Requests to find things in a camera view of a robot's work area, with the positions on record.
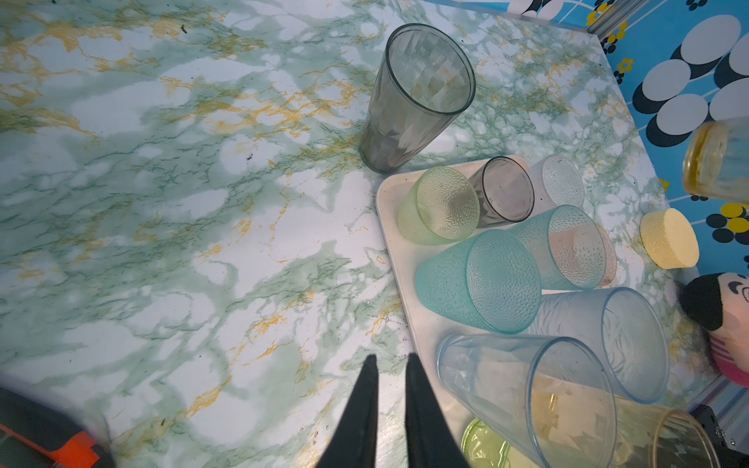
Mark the yellow short glass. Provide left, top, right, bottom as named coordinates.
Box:
left=612, top=397, right=720, bottom=467

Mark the pink dotted glass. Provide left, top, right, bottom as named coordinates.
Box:
left=596, top=224, right=618, bottom=288

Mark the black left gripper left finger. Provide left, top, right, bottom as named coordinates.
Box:
left=317, top=354, right=378, bottom=467

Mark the light green short glass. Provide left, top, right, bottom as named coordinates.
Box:
left=397, top=167, right=480, bottom=246

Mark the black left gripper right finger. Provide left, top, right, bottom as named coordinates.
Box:
left=405, top=353, right=468, bottom=467

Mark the teal glass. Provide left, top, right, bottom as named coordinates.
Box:
left=415, top=229, right=541, bottom=335

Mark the blue short glass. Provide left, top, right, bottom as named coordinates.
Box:
left=525, top=288, right=669, bottom=404

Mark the aluminium front rail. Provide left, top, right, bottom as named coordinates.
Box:
left=688, top=376, right=749, bottom=467

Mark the clear dotted glass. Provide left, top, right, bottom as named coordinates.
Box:
left=528, top=155, right=585, bottom=216

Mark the yellow sponge ball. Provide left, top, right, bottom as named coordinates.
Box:
left=640, top=208, right=699, bottom=270

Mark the pink plush doll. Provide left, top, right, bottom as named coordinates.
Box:
left=679, top=273, right=748, bottom=388

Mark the small grey glass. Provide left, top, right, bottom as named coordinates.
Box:
left=469, top=156, right=534, bottom=228

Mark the teal glass lowest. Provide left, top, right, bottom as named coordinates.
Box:
left=509, top=205, right=607, bottom=291

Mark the tall grey glass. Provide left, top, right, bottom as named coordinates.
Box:
left=361, top=23, right=476, bottom=174

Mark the tall yellow glass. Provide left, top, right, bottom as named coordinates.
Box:
left=683, top=117, right=749, bottom=205

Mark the beige plastic tray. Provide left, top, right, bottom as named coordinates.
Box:
left=375, top=154, right=674, bottom=468

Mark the aluminium corner post right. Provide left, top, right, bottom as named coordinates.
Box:
left=588, top=0, right=650, bottom=40

